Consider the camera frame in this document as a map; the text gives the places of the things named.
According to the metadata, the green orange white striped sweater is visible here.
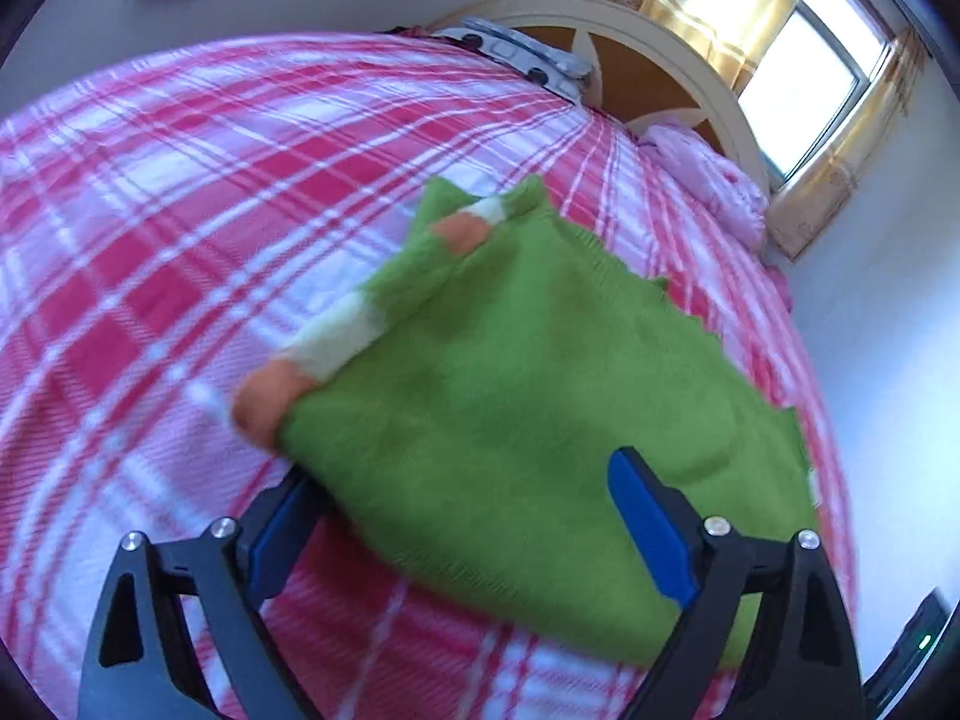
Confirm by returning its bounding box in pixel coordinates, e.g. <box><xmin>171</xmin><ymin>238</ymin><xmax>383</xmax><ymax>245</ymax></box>
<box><xmin>233</xmin><ymin>176</ymin><xmax>817</xmax><ymax>667</ymax></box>

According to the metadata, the red white plaid bedsheet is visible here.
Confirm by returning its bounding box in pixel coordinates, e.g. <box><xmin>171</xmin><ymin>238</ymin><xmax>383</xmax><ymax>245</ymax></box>
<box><xmin>2</xmin><ymin>34</ymin><xmax>857</xmax><ymax>718</ymax></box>

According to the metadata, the yellow right curtain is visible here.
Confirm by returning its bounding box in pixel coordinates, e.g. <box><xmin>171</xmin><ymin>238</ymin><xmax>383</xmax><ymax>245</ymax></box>
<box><xmin>766</xmin><ymin>28</ymin><xmax>928</xmax><ymax>262</ymax></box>

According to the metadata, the pink pillow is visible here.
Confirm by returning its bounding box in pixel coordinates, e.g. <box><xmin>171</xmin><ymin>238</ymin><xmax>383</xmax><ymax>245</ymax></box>
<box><xmin>640</xmin><ymin>122</ymin><xmax>768</xmax><ymax>254</ymax></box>

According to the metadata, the back window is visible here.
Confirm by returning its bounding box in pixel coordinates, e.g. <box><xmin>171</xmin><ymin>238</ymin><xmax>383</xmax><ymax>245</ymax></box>
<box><xmin>739</xmin><ymin>0</ymin><xmax>890</xmax><ymax>188</ymax></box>

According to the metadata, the cream wooden headboard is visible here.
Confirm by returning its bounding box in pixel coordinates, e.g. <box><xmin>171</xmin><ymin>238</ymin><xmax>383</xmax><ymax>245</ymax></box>
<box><xmin>428</xmin><ymin>0</ymin><xmax>768</xmax><ymax>188</ymax></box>

